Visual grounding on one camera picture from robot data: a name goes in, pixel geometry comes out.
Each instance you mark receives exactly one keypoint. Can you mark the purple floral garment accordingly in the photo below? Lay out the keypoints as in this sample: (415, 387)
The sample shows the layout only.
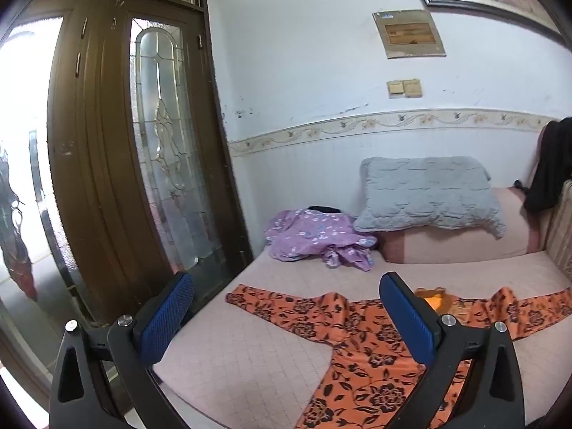
(308, 232)

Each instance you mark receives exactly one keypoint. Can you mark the striped upholstered headboard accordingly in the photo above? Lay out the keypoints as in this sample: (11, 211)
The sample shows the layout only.
(558, 232)

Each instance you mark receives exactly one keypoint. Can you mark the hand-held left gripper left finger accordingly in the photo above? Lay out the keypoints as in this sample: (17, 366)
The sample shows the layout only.
(167, 317)

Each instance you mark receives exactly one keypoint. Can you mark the brown wooden leaded-glass door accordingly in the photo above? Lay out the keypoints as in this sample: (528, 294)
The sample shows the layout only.
(102, 165)

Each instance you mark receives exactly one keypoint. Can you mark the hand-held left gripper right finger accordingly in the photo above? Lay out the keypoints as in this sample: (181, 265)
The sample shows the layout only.
(409, 317)

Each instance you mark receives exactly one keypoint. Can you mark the beige wall light switch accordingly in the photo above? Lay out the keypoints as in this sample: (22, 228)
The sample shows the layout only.
(412, 88)
(395, 89)

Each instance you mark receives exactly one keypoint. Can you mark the grey quilted pillow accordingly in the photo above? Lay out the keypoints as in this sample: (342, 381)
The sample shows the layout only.
(424, 192)

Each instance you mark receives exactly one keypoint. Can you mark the beige wall electrical panel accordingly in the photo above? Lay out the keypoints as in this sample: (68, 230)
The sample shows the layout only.
(409, 33)

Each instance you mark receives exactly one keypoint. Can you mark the small black cloth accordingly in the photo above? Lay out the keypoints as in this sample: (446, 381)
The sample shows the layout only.
(324, 209)

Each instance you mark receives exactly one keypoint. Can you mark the orange black floral garment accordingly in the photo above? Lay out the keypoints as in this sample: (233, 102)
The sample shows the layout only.
(357, 321)

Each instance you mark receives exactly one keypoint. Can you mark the hanging dark cloth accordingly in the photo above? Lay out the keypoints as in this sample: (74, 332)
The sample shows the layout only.
(549, 170)

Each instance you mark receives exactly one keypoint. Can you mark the pink bolster cushion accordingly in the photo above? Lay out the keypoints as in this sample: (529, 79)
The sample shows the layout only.
(447, 245)

